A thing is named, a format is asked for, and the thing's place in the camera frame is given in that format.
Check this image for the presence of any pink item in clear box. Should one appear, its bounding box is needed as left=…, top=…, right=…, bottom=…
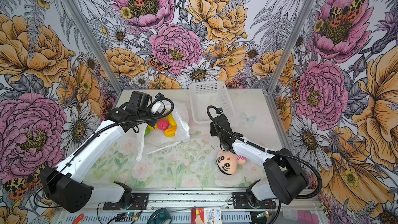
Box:
left=283, top=208, right=320, bottom=224

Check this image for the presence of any green toy fruit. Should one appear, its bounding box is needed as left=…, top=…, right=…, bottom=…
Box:
left=144, top=127, right=151, bottom=136

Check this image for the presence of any cartoon boy plush doll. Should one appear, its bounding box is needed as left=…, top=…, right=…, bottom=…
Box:
left=216, top=151, right=246, bottom=175

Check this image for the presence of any red bandage box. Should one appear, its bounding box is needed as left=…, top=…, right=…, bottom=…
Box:
left=191, top=207, right=222, bottom=224

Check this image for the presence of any yellow toy banana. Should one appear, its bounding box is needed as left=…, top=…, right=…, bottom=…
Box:
left=167, top=114, right=177, bottom=127
left=147, top=124, right=158, bottom=130

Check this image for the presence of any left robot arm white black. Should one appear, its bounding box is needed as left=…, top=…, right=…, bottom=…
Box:
left=39, top=91, right=174, bottom=213

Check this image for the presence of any white plastic mesh basket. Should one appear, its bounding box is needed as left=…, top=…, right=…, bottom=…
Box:
left=188, top=81, right=235, bottom=124

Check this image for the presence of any pink toy fruit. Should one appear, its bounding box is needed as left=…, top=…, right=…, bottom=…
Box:
left=157, top=119, right=170, bottom=131

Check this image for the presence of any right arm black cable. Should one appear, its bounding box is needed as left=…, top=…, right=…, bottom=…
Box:
left=206, top=105, right=323, bottom=224

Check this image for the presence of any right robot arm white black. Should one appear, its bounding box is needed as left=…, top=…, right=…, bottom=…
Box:
left=207, top=109, right=318, bottom=207

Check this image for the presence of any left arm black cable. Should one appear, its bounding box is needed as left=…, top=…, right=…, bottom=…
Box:
left=32, top=97, right=175, bottom=209

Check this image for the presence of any orange toy fruit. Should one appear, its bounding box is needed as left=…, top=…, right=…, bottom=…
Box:
left=164, top=127, right=177, bottom=138

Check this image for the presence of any red handled tool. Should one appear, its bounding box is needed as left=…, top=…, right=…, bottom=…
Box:
left=72, top=214, right=85, bottom=224

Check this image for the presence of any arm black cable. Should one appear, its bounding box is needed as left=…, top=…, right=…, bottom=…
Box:
left=206, top=105, right=323, bottom=224
left=32, top=97, right=175, bottom=209

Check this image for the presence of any translucent white plastic bag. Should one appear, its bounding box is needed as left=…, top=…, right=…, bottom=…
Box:
left=136, top=102, right=190, bottom=161

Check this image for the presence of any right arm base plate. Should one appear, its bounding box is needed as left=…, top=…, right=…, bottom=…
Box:
left=232, top=192, right=277, bottom=209

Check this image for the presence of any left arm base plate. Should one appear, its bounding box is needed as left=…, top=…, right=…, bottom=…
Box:
left=103, top=192, right=149, bottom=211

